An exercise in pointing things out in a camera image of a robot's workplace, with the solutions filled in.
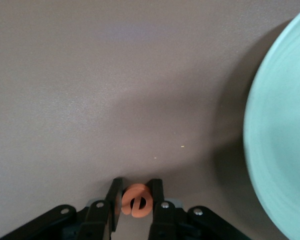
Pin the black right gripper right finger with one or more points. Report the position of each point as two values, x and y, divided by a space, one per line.
157 200

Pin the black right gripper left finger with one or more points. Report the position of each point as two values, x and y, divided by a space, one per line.
115 197

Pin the orange foam letter e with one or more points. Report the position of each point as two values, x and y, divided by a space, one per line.
137 190

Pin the brown table cover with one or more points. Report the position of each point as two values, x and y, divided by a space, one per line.
65 87

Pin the light green plate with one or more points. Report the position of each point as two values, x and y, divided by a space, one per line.
285 150

